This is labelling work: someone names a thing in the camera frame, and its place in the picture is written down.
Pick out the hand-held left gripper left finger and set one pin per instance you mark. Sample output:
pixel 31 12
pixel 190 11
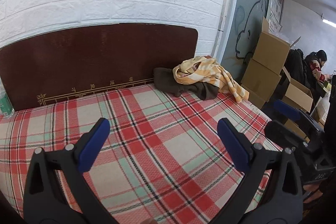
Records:
pixel 94 145

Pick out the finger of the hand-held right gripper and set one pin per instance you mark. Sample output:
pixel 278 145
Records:
pixel 278 133
pixel 287 109

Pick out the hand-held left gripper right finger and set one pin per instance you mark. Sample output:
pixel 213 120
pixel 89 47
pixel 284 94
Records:
pixel 233 145

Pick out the person's right hand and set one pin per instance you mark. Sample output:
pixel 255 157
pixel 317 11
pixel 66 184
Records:
pixel 312 190

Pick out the open cardboard box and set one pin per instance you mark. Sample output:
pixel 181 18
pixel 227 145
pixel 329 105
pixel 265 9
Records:
pixel 299 98

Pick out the brown cardboard box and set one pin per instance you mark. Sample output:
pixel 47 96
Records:
pixel 254 99
pixel 260 79
pixel 270 53

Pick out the black jacket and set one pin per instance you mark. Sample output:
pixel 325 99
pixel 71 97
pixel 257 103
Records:
pixel 298 66

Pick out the red plaid blanket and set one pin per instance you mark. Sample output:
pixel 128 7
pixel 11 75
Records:
pixel 162 150

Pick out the yellow white striped cloth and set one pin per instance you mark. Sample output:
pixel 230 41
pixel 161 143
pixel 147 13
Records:
pixel 204 73

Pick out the dark brown wooden headboard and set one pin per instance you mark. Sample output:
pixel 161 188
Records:
pixel 92 61

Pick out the dark brown garment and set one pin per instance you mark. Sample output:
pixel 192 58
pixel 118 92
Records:
pixel 162 79

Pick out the green label water bottle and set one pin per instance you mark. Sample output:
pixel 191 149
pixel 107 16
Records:
pixel 5 106

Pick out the fluorescent tube light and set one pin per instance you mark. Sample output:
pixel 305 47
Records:
pixel 329 19

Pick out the grey panel with cartoon drawing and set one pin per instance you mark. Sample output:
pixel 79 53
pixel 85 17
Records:
pixel 249 3

